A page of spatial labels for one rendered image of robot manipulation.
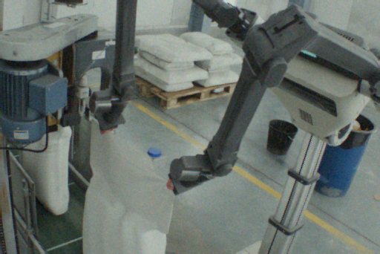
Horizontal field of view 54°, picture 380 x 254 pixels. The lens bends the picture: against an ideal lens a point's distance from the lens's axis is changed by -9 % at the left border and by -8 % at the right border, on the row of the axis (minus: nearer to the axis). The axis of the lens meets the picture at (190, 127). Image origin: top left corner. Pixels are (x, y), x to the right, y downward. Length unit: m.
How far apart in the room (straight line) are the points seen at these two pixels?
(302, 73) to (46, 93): 0.78
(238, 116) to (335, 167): 2.49
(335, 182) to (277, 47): 2.73
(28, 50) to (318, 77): 0.87
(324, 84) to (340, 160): 2.07
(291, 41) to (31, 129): 0.82
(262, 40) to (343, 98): 0.52
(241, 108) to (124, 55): 0.50
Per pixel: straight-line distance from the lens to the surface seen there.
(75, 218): 2.08
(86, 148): 2.34
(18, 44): 1.13
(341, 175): 3.38
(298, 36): 0.74
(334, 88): 1.25
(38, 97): 1.16
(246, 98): 0.84
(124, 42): 1.22
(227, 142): 0.96
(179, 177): 1.03
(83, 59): 1.48
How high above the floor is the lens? 1.72
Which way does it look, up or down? 25 degrees down
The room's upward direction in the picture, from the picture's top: 10 degrees clockwise
